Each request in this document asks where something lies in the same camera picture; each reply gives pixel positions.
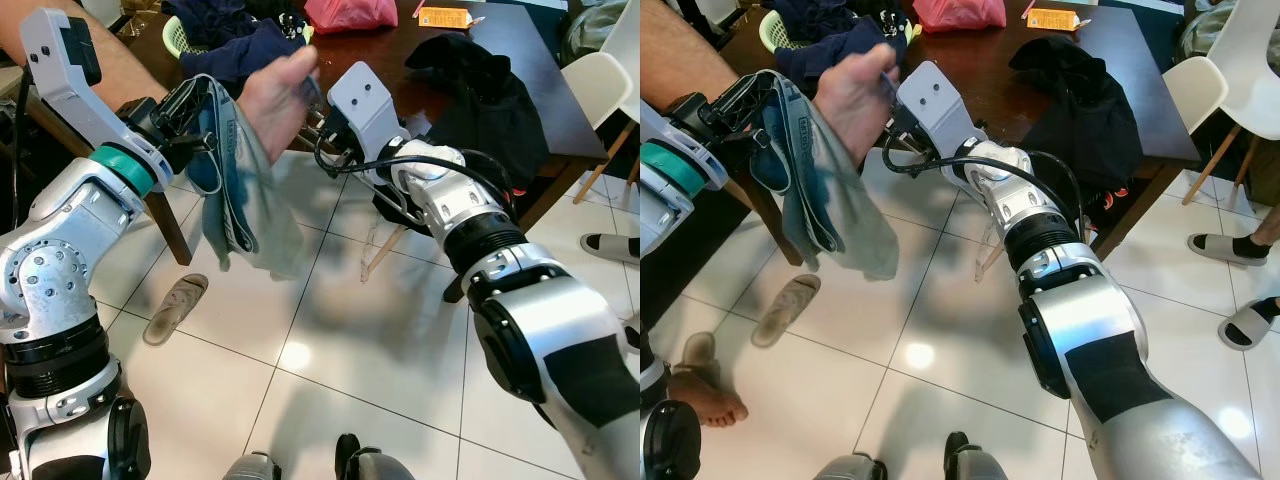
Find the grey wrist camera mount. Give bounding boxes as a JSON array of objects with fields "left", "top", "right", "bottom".
[
  {"left": 897, "top": 62, "right": 978, "bottom": 163},
  {"left": 20, "top": 8, "right": 173, "bottom": 191},
  {"left": 328, "top": 62, "right": 408, "bottom": 166},
  {"left": 640, "top": 98, "right": 728, "bottom": 198}
]

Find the grey right robot leg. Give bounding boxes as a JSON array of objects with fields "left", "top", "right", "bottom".
[
  {"left": 335, "top": 433, "right": 416, "bottom": 480},
  {"left": 943, "top": 432, "right": 1013, "bottom": 480}
]

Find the person in blue shorts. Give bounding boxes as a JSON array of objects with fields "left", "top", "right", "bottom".
[
  {"left": 0, "top": 0, "right": 251, "bottom": 113},
  {"left": 640, "top": 0, "right": 831, "bottom": 429}
]

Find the yellow printed packet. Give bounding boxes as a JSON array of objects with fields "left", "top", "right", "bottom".
[
  {"left": 1025, "top": 8, "right": 1094, "bottom": 33},
  {"left": 415, "top": 5, "right": 488, "bottom": 31}
]

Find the pale grey slide sandal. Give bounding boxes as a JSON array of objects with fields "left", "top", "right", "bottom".
[
  {"left": 580, "top": 232, "right": 641, "bottom": 267},
  {"left": 1188, "top": 232, "right": 1268, "bottom": 267},
  {"left": 1218, "top": 298, "right": 1280, "bottom": 352}
]

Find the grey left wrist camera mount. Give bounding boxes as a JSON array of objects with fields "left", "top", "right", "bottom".
[
  {"left": 20, "top": 8, "right": 173, "bottom": 191},
  {"left": 640, "top": 98, "right": 728, "bottom": 198}
]

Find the grey left robot leg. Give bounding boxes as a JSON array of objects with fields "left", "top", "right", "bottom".
[
  {"left": 815, "top": 452, "right": 888, "bottom": 480},
  {"left": 222, "top": 452, "right": 283, "bottom": 480}
]

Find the grey green garment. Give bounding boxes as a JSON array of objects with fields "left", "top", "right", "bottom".
[
  {"left": 185, "top": 75, "right": 308, "bottom": 283},
  {"left": 750, "top": 75, "right": 901, "bottom": 283}
]

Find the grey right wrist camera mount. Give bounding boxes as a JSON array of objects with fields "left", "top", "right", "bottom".
[
  {"left": 328, "top": 62, "right": 408, "bottom": 166},
  {"left": 897, "top": 62, "right": 978, "bottom": 163}
]

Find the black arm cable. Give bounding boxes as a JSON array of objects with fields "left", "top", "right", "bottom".
[
  {"left": 315, "top": 130, "right": 521, "bottom": 226},
  {"left": 8, "top": 60, "right": 33, "bottom": 233},
  {"left": 880, "top": 130, "right": 1088, "bottom": 233}
]

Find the person in black socks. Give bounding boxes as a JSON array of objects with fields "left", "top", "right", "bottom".
[{"left": 1232, "top": 205, "right": 1280, "bottom": 323}]

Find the pale green basket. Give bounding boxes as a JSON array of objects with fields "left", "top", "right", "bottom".
[
  {"left": 162, "top": 15, "right": 203, "bottom": 59},
  {"left": 758, "top": 10, "right": 803, "bottom": 54}
]

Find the white plastic chair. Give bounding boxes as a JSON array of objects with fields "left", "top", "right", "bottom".
[
  {"left": 560, "top": 52, "right": 637, "bottom": 206},
  {"left": 1160, "top": 55, "right": 1233, "bottom": 138},
  {"left": 1205, "top": 0, "right": 1280, "bottom": 203},
  {"left": 600, "top": 0, "right": 641, "bottom": 131}
]

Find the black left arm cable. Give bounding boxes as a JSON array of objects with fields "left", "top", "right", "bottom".
[{"left": 8, "top": 60, "right": 33, "bottom": 233}]

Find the dark wooden table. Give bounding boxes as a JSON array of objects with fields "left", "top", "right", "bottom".
[
  {"left": 30, "top": 0, "right": 611, "bottom": 303},
  {"left": 720, "top": 0, "right": 1201, "bottom": 268}
]

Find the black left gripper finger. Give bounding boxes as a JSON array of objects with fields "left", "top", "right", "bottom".
[
  {"left": 158, "top": 75, "right": 216, "bottom": 136},
  {"left": 718, "top": 70, "right": 788, "bottom": 128}
]

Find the navy garment with pink print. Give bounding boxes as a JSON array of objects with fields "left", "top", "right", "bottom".
[
  {"left": 205, "top": 20, "right": 313, "bottom": 98},
  {"left": 775, "top": 20, "right": 901, "bottom": 98}
]

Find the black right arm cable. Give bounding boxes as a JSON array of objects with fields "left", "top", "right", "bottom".
[
  {"left": 880, "top": 130, "right": 1088, "bottom": 233},
  {"left": 315, "top": 130, "right": 521, "bottom": 226}
]

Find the plain navy garment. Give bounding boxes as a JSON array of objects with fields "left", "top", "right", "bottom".
[
  {"left": 775, "top": 0, "right": 863, "bottom": 46},
  {"left": 180, "top": 0, "right": 263, "bottom": 46}
]

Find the dark knit garment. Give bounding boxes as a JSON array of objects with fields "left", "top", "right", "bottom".
[
  {"left": 405, "top": 35, "right": 551, "bottom": 193},
  {"left": 1008, "top": 38, "right": 1144, "bottom": 198}
]

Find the grey robot leg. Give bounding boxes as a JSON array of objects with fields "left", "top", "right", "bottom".
[
  {"left": 222, "top": 452, "right": 283, "bottom": 480},
  {"left": 943, "top": 432, "right": 1013, "bottom": 480},
  {"left": 815, "top": 452, "right": 888, "bottom": 480},
  {"left": 335, "top": 433, "right": 416, "bottom": 480}
]

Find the red plastic bag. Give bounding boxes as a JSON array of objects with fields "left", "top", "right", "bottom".
[
  {"left": 912, "top": 0, "right": 1008, "bottom": 34},
  {"left": 303, "top": 0, "right": 399, "bottom": 36}
]

